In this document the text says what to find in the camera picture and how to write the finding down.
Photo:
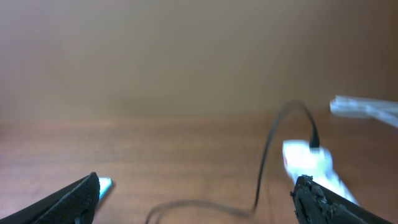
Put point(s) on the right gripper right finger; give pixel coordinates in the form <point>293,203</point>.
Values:
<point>315,204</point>

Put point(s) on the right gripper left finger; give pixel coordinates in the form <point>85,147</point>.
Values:
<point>75,203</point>

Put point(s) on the white power strip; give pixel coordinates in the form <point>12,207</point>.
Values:
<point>333,182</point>

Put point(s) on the white USB charger adapter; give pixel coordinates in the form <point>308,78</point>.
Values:
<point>300,159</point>

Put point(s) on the turquoise screen Galaxy smartphone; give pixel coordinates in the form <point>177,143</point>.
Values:
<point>105,184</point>

